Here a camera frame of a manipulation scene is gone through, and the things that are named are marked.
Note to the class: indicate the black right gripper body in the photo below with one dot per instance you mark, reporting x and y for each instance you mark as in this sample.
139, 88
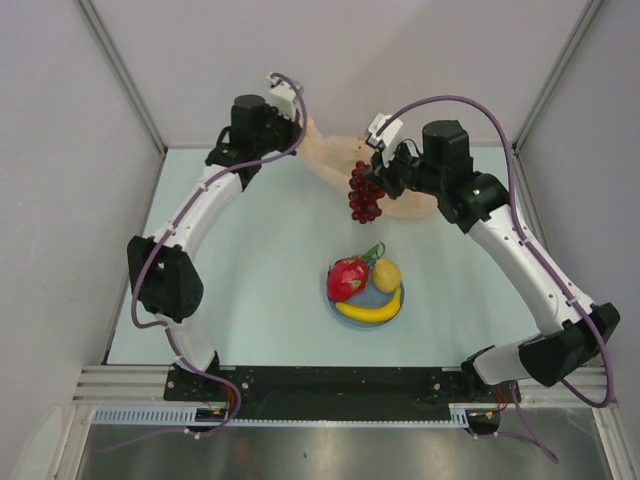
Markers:
406, 172

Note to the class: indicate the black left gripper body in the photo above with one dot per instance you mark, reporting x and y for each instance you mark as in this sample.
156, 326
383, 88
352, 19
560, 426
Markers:
279, 131

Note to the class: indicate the translucent orange plastic bag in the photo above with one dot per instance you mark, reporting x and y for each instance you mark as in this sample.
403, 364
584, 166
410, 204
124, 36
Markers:
332, 158

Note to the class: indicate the dark red fake grapes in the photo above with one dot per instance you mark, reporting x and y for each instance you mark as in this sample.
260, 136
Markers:
363, 195

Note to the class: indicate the yellow fake lemon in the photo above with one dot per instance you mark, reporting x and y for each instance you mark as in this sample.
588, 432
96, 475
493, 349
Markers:
386, 275

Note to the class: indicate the red fake dragon fruit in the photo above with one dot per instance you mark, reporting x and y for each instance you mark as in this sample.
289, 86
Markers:
348, 276

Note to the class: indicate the yellow fake banana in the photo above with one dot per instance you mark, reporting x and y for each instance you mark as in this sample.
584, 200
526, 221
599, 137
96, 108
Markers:
372, 315

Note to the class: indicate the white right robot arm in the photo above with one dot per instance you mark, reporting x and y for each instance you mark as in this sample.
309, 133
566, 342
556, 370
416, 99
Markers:
571, 326

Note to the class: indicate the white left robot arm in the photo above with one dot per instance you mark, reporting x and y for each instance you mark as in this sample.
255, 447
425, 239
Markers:
165, 285

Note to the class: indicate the blue plate with bear print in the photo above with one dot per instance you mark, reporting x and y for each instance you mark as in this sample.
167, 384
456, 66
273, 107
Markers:
370, 297

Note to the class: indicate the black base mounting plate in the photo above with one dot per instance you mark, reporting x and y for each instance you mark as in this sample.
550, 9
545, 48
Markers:
354, 393

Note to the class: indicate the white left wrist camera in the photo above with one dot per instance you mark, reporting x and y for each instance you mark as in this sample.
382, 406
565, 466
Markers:
284, 95

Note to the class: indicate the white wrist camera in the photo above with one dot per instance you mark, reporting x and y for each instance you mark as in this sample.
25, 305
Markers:
284, 95
384, 136

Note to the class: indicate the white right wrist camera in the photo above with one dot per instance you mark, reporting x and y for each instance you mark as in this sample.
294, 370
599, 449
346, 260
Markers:
384, 136

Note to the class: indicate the aluminium frame rail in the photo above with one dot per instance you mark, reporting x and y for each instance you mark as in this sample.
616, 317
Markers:
145, 384

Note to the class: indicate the white slotted cable duct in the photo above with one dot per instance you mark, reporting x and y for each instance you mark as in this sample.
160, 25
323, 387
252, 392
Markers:
452, 416

